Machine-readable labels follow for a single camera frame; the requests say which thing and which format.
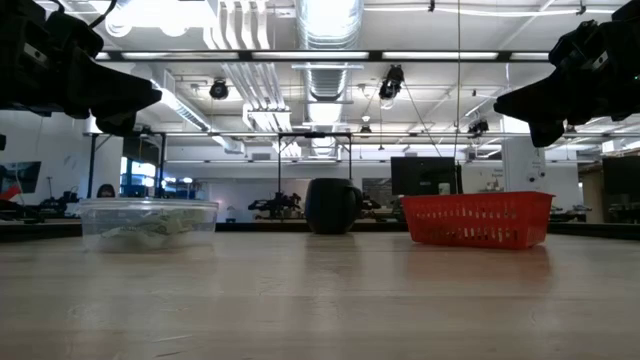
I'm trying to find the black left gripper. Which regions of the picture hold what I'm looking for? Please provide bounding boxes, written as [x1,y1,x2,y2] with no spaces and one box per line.
[0,0,164,137]

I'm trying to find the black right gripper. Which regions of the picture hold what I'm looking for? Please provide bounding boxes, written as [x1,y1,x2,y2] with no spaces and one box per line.
[493,0,640,149]

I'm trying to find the clear plastic food container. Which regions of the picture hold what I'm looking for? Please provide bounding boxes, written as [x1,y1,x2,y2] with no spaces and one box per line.
[77,198,220,253]

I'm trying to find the red plastic mesh basket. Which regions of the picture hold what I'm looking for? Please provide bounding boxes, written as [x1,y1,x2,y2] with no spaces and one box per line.
[399,191,555,250]

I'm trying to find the white square pillar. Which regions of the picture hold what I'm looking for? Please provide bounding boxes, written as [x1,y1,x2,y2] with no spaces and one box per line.
[501,137,547,194]

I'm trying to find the dark cabinet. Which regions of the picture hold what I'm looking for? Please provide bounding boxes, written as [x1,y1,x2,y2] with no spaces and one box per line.
[602,155,640,224]

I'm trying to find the black background robot arms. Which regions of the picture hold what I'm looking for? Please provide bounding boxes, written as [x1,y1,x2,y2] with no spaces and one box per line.
[248,192,304,220]
[39,192,81,219]

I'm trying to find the black monitor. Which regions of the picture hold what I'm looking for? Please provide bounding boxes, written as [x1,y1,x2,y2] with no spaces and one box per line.
[390,156,464,197]

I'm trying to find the red-orange and black tool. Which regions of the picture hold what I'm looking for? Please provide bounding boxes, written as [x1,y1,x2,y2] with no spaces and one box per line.
[0,184,41,224]

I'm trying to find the black beam with light strips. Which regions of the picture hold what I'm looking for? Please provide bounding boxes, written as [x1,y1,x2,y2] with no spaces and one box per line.
[94,48,556,63]

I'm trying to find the dark mug with green interior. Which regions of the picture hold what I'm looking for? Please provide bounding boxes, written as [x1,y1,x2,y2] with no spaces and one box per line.
[304,177,365,235]

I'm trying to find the black background rig frame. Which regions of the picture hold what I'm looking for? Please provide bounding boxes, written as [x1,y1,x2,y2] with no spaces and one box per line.
[87,130,168,199]
[276,131,353,195]

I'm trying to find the thin hanging cord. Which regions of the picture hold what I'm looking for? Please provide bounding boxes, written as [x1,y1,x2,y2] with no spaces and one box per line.
[455,0,462,161]

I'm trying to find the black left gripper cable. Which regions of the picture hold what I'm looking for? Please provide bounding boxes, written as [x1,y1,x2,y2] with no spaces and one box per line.
[87,0,120,30]

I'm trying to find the dark wall screen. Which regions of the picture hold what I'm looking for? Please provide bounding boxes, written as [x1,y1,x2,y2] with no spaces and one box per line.
[0,160,43,197]

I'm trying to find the black aluminium table frame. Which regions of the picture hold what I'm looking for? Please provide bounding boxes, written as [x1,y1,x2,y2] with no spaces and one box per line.
[0,218,640,242]

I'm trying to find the silver ceiling air duct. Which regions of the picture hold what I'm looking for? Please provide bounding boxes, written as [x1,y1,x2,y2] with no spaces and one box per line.
[294,0,365,156]

